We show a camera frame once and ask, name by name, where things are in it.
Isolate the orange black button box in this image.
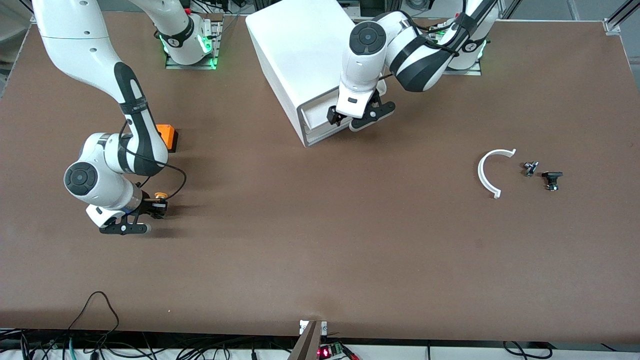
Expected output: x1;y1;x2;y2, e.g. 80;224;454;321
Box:
156;124;179;154

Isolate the white curved plastic clip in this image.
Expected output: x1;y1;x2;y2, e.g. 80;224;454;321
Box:
477;148;517;200

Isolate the small black clamp part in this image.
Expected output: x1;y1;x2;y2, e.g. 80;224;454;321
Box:
542;171;564;192

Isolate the circuit board with red light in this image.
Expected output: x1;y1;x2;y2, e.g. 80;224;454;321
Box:
318;343;360;360

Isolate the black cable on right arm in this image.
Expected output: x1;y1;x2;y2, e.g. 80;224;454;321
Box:
122;120;188;202

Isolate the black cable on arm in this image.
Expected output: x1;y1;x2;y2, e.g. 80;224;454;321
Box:
377;10;481;81
122;120;188;202

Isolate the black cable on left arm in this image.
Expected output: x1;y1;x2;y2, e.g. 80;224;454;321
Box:
377;10;481;81

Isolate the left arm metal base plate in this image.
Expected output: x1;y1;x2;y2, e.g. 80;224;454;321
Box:
440;24;483;77

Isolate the black looped thin cable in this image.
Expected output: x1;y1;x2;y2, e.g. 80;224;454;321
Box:
66;291;121;346

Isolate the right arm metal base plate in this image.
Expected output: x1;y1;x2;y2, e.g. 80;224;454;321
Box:
165;20;224;70

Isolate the grey metal camera bracket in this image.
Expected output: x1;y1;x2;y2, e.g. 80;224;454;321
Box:
287;320;328;360

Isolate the aluminium frame corner post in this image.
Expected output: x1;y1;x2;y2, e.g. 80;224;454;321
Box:
27;0;50;25
602;0;640;35

